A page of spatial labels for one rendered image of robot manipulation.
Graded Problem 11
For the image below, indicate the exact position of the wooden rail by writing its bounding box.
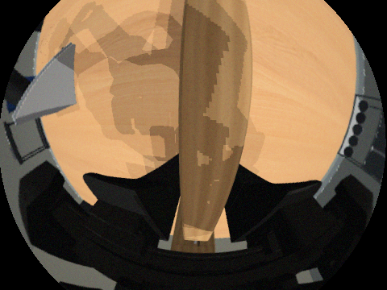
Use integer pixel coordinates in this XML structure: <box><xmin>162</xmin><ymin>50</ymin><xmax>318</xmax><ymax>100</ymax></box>
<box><xmin>178</xmin><ymin>0</ymin><xmax>252</xmax><ymax>244</ymax></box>

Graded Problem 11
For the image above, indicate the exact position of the wooden post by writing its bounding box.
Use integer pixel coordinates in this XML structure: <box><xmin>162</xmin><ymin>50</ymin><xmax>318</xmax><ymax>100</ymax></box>
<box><xmin>171</xmin><ymin>198</ymin><xmax>216</xmax><ymax>254</ymax></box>

